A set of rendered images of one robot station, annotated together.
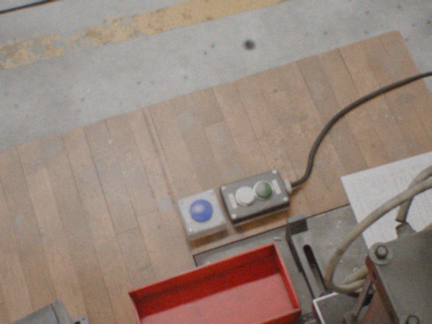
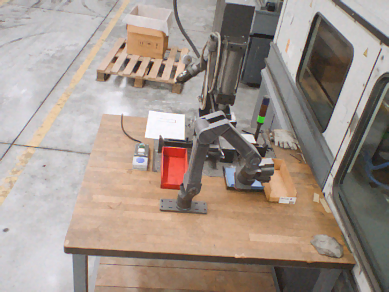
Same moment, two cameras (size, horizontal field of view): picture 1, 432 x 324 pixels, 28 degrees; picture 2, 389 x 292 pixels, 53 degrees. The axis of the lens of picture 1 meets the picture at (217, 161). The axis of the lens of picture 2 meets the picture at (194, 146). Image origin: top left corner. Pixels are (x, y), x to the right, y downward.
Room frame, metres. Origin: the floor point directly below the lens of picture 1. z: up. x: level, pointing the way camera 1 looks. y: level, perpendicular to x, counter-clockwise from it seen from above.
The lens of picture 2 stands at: (0.15, 1.47, 2.01)
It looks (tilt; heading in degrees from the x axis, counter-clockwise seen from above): 33 degrees down; 276
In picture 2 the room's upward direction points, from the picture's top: 10 degrees clockwise
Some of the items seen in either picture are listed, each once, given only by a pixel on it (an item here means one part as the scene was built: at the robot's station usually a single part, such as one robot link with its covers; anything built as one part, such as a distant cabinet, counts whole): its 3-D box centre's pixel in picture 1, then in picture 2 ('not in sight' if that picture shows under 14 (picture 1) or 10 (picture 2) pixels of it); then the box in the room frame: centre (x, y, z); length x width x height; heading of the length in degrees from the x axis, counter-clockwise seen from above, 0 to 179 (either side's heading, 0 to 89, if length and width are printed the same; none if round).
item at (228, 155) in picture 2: not in sight; (213, 150); (0.24, -0.19, 0.94); 0.20 x 0.10 x 0.07; 15
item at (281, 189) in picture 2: not in sight; (276, 180); (-0.09, -0.07, 0.93); 0.25 x 0.13 x 0.08; 105
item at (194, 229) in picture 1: (202, 217); (139, 165); (0.55, 0.03, 0.90); 0.07 x 0.07 x 0.06; 15
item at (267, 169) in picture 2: not in sight; (259, 163); (0.02, 0.11, 1.12); 0.12 x 0.09 x 0.12; 24
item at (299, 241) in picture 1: (316, 280); (178, 145); (0.41, -0.14, 0.95); 0.15 x 0.03 x 0.10; 15
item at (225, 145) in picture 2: not in sight; (214, 143); (0.24, -0.19, 0.98); 0.20 x 0.10 x 0.01; 15
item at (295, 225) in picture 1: (301, 243); (164, 144); (0.48, -0.13, 0.95); 0.06 x 0.03 x 0.09; 15
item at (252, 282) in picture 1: (214, 305); (174, 167); (0.39, 0.02, 0.93); 0.25 x 0.12 x 0.06; 105
